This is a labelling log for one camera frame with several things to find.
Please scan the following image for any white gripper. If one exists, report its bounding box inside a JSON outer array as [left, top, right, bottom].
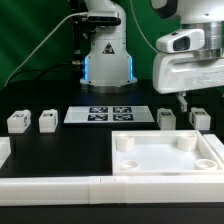
[[153, 52, 224, 112]]

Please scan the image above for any white square tabletop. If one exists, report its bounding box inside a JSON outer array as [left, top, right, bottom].
[[112, 130, 224, 176]]

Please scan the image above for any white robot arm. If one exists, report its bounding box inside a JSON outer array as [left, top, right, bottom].
[[80, 0, 224, 100]]

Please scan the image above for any white U-shaped obstacle fence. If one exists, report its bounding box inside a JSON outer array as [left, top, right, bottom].
[[0, 133, 224, 206]]

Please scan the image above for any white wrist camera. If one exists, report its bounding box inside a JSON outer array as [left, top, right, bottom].
[[156, 29, 205, 54]]

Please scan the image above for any white AprilTag base plate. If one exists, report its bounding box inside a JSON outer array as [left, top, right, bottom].
[[64, 106, 154, 124]]

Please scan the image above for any white camera cable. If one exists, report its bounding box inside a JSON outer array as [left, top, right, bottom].
[[3, 11, 89, 88]]

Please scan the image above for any black cable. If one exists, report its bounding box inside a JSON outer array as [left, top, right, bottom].
[[13, 61, 84, 83]]

